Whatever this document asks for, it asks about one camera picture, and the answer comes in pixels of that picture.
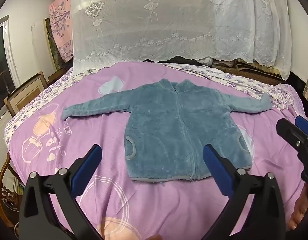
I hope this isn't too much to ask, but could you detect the wooden picture frame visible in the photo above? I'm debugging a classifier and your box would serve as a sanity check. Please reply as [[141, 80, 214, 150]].
[[4, 70, 48, 117]]

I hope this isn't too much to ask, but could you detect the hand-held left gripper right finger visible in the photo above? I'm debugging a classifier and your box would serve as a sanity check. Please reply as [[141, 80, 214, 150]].
[[203, 144, 286, 240]]

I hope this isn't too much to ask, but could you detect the person's right hand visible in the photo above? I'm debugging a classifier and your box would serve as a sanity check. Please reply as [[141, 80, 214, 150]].
[[289, 182, 308, 230]]

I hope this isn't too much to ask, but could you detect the white lace cover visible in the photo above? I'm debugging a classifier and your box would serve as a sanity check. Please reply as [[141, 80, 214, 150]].
[[70, 0, 291, 81]]

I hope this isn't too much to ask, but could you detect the window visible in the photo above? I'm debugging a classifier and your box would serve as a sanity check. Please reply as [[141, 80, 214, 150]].
[[0, 15, 21, 123]]

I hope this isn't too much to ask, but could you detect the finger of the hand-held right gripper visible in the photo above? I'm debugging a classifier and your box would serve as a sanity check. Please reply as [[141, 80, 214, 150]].
[[276, 118, 308, 158], [295, 116, 308, 140]]

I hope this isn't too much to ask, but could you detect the purple printed blanket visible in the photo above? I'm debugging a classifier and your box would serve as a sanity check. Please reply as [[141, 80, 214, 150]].
[[4, 62, 306, 240]]

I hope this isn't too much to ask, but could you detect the floral bed sheet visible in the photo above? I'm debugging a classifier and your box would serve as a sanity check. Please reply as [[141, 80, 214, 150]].
[[4, 62, 298, 143]]

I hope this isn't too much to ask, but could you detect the wooden chair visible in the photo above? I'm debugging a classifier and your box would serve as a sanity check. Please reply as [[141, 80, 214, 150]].
[[0, 155, 26, 222]]

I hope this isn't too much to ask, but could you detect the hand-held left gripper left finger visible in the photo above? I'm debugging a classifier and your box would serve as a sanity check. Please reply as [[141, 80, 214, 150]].
[[19, 144, 104, 240]]

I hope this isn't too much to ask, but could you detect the brown wooden board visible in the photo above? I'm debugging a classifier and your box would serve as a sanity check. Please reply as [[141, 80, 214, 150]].
[[211, 59, 285, 83]]

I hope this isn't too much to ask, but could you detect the blue fleece jacket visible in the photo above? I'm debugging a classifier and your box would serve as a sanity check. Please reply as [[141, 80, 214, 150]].
[[62, 78, 273, 181]]

